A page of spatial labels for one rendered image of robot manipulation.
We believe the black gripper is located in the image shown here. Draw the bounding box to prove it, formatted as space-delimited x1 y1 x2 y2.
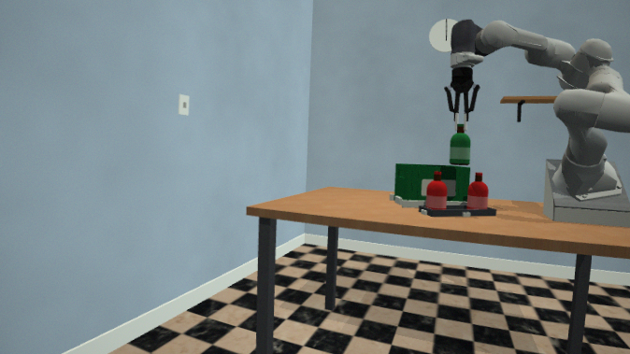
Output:
444 67 480 131

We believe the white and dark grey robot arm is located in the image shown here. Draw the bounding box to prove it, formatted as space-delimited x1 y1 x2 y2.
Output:
451 20 630 202

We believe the green bottle with light green label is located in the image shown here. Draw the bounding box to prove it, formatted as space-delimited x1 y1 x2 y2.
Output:
450 124 470 165

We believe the red bottle with pink label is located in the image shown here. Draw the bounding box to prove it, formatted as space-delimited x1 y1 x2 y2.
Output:
426 172 447 209
467 173 488 209

